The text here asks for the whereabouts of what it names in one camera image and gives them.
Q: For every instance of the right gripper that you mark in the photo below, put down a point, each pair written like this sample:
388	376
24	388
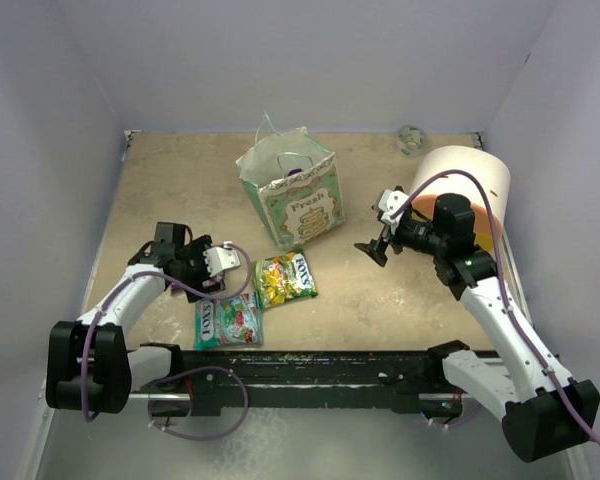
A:
377	248

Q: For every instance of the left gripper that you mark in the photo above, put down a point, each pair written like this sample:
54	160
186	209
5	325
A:
196	248

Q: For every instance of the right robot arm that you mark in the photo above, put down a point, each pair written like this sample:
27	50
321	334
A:
542	409

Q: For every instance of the grey tape roll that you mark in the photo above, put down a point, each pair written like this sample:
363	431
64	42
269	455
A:
411	141

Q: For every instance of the teal Fox's candy bag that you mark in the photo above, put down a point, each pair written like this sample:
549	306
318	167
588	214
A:
237	321

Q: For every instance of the green Fox's bag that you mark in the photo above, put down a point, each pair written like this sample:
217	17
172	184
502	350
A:
282	279

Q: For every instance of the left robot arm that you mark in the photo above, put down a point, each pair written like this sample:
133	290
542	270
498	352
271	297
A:
90	367

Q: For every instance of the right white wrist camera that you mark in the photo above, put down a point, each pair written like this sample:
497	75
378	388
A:
388	206

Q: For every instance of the green cake paper bag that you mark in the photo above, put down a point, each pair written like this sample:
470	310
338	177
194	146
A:
296	209

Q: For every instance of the black front frame rail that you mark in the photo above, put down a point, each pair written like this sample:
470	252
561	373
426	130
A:
404	382

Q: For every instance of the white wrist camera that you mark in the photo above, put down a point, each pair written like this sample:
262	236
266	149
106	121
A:
388	206
221	258

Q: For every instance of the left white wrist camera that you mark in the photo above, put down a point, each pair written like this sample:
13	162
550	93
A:
221	258

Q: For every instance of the white cylinder striped lid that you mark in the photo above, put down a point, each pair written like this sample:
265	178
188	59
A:
492	174

